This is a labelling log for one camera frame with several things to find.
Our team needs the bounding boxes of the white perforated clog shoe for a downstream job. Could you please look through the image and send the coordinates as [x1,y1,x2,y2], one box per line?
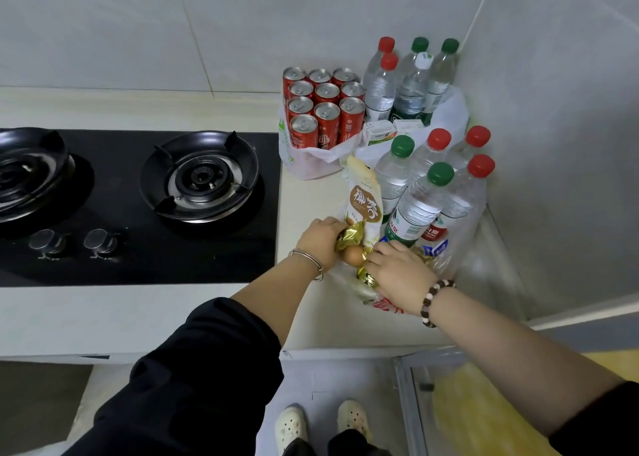
[274,405,310,456]
[337,399,373,441]

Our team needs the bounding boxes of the white plastic bag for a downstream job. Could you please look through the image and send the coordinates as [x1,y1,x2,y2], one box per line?
[278,85,470,181]

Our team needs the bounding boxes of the person's right forearm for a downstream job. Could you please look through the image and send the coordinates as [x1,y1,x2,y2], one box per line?
[424,286,625,437]

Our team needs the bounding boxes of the black glass gas hob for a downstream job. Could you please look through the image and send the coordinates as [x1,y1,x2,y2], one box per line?
[0,129,282,288]

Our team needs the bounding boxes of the person's black sleeve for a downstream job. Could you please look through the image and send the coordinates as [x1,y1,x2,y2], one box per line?
[62,296,286,456]
[548,380,639,456]

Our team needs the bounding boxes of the yellow dotted curtain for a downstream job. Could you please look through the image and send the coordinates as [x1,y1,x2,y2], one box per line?
[431,353,639,456]

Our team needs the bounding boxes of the clear red print plastic bag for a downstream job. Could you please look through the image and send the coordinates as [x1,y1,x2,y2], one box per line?
[327,181,490,317]

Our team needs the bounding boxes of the person's left forearm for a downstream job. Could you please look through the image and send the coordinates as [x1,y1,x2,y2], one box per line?
[231,250,325,348]

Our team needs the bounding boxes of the white framed glass door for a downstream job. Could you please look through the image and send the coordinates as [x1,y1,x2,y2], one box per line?
[394,348,639,456]

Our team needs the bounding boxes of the white green cap bottle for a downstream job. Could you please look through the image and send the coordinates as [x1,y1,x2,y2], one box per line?
[389,51,435,122]

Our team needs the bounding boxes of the black trousers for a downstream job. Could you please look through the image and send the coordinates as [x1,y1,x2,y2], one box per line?
[282,429,393,456]

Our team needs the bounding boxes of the silver bangle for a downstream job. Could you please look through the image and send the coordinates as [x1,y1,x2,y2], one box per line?
[288,248,325,282]

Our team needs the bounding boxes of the group of red cans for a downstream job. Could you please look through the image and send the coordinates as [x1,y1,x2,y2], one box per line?
[282,66,367,151]

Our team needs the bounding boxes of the black stove knob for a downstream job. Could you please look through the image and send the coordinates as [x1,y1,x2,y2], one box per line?
[28,228,69,261]
[83,227,120,260]

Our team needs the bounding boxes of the brown egg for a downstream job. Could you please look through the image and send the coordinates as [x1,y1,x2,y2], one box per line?
[341,244,367,268]

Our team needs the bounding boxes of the coconut snack pouch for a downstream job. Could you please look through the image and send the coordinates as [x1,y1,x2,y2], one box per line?
[344,155,384,250]

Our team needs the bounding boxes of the person's black left sleeve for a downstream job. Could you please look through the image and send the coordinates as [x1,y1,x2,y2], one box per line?
[62,296,286,456]

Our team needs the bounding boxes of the brown white beaded bracelet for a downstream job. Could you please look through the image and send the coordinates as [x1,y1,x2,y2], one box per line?
[420,278,457,329]

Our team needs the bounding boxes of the person's black right sleeve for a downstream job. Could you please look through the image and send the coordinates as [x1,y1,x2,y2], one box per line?
[548,380,639,456]

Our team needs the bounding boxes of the person's right hand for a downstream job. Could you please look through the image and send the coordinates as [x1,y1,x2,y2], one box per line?
[365,240,440,318]

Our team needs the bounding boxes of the person's left hand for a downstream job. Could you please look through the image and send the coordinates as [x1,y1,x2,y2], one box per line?
[294,216,351,273]

